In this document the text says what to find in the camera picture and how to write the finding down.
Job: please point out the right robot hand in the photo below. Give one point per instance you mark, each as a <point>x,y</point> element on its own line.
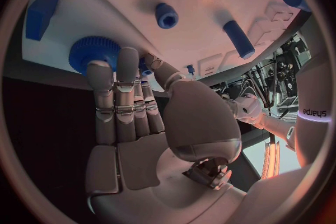
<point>147,156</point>

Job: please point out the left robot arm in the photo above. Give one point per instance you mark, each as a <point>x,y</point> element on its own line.
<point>273,123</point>

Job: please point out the short blue peg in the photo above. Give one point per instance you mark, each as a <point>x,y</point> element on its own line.
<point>145,69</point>

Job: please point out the small blue plug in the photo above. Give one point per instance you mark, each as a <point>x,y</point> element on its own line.
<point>190,69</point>

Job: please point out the blue gear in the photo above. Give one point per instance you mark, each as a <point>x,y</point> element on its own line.
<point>91,49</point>

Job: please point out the glowing light bar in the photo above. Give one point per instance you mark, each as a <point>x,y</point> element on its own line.
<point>271,158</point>

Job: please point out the blue peg with hex hole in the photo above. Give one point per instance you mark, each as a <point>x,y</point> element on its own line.
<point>166,16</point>

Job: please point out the long blue cylinder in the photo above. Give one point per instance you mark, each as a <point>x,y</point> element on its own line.
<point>237,39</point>

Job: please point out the workshop equipment rack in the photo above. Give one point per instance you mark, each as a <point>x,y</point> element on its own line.
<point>283,72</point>

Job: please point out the blue block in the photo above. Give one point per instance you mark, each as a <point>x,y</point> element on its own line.
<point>39,16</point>

